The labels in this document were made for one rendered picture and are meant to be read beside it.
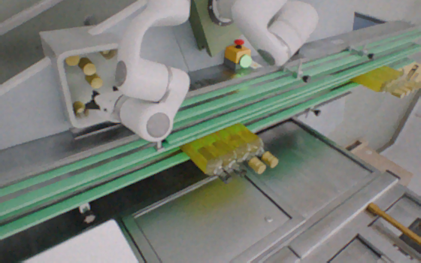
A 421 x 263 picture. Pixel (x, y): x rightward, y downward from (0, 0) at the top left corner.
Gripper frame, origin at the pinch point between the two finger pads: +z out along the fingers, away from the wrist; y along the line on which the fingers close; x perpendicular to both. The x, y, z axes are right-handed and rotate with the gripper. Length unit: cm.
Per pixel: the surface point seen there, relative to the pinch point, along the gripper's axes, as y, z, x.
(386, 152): 573, 157, -289
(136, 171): 4.7, 1.9, -26.0
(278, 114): 68, 1, -25
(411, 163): 586, 114, -301
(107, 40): 4.5, 5.0, 12.8
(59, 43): -6.7, 7.8, 13.3
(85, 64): -2.2, 5.9, 7.7
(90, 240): -13.5, -4.3, -37.6
